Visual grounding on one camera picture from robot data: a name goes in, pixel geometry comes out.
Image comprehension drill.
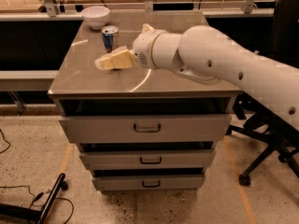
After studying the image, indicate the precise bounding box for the red bull can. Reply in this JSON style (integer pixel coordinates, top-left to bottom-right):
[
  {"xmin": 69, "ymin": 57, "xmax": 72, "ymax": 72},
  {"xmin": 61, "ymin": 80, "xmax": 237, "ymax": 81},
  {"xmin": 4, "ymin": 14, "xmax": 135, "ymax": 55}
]
[{"xmin": 101, "ymin": 25, "xmax": 119, "ymax": 53}]

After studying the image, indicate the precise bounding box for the black floor cable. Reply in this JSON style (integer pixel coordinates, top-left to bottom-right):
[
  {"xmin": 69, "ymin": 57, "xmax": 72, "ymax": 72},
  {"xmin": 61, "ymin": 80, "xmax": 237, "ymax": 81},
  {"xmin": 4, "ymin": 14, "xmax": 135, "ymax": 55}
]
[{"xmin": 0, "ymin": 128, "xmax": 75, "ymax": 224}]

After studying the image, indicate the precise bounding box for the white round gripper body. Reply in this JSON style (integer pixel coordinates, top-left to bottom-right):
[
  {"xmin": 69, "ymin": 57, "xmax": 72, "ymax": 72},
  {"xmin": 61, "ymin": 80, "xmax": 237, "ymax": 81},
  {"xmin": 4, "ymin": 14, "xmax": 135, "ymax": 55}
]
[{"xmin": 133, "ymin": 29, "xmax": 165, "ymax": 69}]

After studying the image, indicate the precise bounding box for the black office chair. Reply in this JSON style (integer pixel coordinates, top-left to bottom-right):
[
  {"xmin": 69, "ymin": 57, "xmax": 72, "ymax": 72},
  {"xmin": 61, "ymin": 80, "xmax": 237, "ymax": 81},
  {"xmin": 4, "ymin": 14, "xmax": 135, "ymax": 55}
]
[{"xmin": 226, "ymin": 0, "xmax": 299, "ymax": 186}]

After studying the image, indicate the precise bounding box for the white bowl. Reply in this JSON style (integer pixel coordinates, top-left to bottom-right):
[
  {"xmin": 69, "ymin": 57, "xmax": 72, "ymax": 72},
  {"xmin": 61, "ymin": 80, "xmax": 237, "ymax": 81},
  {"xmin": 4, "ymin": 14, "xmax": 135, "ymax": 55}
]
[{"xmin": 81, "ymin": 6, "xmax": 110, "ymax": 30}]

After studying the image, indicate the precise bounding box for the black stand base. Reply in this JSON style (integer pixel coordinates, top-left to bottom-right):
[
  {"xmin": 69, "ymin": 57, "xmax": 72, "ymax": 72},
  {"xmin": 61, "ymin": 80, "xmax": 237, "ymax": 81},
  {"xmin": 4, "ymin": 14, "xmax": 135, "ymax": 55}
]
[{"xmin": 0, "ymin": 173, "xmax": 69, "ymax": 224}]

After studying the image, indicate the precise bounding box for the top grey drawer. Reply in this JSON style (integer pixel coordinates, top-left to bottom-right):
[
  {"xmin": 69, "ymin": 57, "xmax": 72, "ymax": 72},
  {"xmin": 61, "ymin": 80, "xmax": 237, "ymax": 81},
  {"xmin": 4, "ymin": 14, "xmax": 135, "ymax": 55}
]
[{"xmin": 60, "ymin": 114, "xmax": 232, "ymax": 144}]

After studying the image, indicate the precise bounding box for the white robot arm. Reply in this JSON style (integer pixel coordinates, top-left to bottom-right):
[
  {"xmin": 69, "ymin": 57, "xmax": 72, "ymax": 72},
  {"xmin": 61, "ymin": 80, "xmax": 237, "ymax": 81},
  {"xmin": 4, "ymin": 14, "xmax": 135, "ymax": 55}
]
[{"xmin": 95, "ymin": 24, "xmax": 299, "ymax": 129}]

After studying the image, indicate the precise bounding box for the metal railing frame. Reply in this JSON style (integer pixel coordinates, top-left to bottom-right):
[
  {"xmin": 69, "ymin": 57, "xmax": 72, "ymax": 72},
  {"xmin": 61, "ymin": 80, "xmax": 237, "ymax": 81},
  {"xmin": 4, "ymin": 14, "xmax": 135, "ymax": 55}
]
[{"xmin": 36, "ymin": 0, "xmax": 281, "ymax": 18}]

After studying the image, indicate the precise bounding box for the grey drawer cabinet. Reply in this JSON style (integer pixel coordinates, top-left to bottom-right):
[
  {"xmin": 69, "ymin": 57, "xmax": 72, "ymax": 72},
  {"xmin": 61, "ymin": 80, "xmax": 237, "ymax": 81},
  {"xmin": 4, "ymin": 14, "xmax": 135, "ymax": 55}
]
[{"xmin": 49, "ymin": 24, "xmax": 240, "ymax": 179}]

